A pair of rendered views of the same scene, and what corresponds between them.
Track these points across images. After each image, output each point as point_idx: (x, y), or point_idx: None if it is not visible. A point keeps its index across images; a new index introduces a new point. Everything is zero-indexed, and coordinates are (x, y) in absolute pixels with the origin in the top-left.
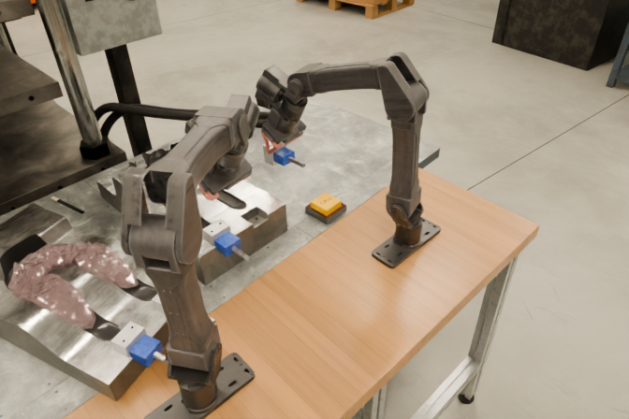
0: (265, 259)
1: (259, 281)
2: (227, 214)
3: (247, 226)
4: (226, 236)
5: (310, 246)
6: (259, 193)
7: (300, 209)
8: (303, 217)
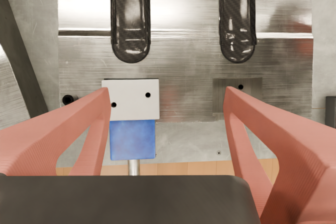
0: (194, 138)
1: (155, 168)
2: (196, 51)
3: (200, 121)
4: (137, 128)
5: (267, 167)
6: (300, 43)
7: (325, 85)
8: (313, 104)
